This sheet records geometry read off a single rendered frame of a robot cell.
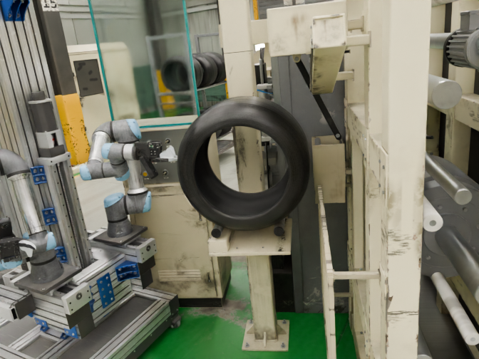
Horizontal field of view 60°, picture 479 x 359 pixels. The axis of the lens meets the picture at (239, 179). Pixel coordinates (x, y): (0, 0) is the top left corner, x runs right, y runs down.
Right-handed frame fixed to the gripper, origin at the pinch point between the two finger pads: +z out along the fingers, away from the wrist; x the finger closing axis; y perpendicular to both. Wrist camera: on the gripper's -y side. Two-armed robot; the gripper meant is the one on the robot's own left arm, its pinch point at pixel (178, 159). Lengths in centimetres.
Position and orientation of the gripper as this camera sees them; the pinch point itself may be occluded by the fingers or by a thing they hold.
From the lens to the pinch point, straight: 188.8
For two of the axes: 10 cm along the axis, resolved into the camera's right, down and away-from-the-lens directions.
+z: 9.9, 0.6, -1.3
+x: 1.4, -3.1, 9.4
